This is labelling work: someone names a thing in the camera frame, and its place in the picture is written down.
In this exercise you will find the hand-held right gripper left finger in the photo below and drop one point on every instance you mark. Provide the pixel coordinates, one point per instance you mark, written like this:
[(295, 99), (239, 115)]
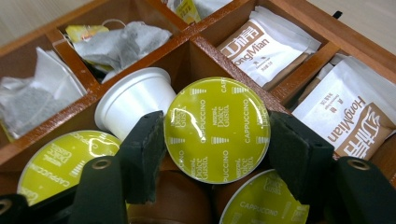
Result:
[(140, 155)]

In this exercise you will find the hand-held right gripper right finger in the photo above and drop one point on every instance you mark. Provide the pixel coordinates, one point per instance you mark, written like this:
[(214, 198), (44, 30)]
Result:
[(299, 155)]

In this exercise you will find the green lid coffee capsule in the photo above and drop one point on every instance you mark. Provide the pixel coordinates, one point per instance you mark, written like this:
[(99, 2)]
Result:
[(218, 130), (264, 207)]

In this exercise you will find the wooden box with glass lid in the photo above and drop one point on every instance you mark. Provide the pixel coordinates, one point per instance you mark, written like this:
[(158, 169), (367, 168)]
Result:
[(202, 56)]

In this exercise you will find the white and brown sachet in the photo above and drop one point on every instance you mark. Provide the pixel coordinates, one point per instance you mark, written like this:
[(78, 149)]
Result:
[(342, 115), (264, 46)]

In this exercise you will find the white coffee capsule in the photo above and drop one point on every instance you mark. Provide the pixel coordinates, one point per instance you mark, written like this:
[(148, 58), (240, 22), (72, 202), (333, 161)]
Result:
[(134, 96)]

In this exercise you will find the yellow-lid capsule left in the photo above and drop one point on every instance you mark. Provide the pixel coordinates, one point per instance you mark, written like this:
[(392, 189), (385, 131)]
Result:
[(59, 161)]

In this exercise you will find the grey tea bag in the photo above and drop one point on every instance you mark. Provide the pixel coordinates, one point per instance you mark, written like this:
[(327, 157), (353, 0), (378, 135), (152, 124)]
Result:
[(124, 43), (34, 99)]

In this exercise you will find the yellow tea packet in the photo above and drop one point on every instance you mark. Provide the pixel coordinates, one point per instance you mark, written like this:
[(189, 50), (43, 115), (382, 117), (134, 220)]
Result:
[(85, 32)]

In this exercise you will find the yellow and white packet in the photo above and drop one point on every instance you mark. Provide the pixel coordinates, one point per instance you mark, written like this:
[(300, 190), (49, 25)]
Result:
[(188, 9)]

